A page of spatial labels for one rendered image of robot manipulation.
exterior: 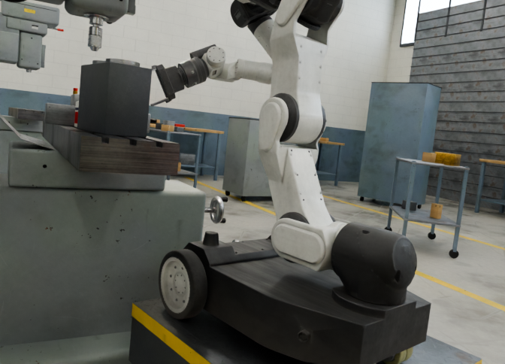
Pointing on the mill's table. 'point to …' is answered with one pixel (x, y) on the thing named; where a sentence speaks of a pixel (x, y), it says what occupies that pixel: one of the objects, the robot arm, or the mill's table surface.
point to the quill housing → (98, 1)
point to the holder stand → (114, 98)
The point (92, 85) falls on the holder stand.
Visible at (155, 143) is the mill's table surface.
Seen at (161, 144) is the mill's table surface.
